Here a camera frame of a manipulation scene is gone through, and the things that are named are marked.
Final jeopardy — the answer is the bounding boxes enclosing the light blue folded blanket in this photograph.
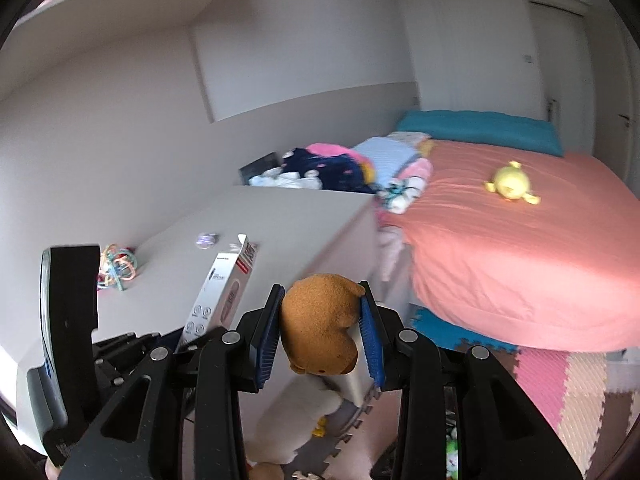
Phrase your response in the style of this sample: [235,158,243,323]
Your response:
[350,137,418,188]

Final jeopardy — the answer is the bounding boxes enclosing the bright pink cloth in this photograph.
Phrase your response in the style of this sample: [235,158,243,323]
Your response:
[305,143,353,158]

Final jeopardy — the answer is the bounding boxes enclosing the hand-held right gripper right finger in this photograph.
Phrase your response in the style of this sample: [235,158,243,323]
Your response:
[357,281,583,480]

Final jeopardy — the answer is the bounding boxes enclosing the green and white plush toy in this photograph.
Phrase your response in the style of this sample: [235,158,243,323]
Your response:
[445,422,461,480]

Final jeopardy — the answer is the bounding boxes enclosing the tan plush toy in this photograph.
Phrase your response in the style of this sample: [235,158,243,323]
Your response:
[250,462,286,480]

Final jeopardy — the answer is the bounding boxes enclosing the navy patterned clothing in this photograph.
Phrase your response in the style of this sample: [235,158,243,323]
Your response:
[280,147,376,195]

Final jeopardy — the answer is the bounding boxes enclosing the yellow plush toy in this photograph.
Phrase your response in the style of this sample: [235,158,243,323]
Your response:
[483,161,542,206]

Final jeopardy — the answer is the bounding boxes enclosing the foam floor mat tiles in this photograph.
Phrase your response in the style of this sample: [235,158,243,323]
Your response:
[280,305,640,480]

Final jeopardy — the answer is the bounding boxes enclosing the bed with pink sheet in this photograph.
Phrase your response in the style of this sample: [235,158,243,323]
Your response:
[380,140,640,351]

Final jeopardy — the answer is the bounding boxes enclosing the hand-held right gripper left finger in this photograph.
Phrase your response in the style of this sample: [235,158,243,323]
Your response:
[60,284,286,480]

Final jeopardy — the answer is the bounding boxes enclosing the pale pink hanging cloth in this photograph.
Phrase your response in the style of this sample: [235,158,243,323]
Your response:
[376,225,413,283]

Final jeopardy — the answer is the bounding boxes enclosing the white wall shelf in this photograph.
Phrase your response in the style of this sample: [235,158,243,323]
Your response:
[0,0,241,91]

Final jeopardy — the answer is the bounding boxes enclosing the white crumpled clothes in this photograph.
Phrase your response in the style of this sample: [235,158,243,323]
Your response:
[248,169,323,192]

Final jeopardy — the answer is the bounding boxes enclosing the white and teal small toy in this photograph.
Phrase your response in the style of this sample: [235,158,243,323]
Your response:
[375,180,426,216]

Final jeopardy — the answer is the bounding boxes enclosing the pale pink folded cloth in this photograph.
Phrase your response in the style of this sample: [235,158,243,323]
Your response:
[397,158,433,187]

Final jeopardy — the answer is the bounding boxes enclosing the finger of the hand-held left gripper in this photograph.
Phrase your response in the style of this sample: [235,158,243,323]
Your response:
[91,329,177,396]

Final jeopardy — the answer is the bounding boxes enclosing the teal pillow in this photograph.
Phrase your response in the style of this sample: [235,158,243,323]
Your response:
[396,109,565,157]

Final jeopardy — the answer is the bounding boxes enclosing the white door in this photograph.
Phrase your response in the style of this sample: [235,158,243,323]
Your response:
[527,0,598,126]

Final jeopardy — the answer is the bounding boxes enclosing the colourful ring rattle toy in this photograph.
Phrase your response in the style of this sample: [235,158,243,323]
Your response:
[97,244,141,292]

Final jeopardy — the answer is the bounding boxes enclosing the white cardboard box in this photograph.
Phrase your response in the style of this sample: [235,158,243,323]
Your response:
[176,233,258,353]

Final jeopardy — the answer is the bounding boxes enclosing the brown plush bear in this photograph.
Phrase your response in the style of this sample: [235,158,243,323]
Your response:
[280,273,366,376]

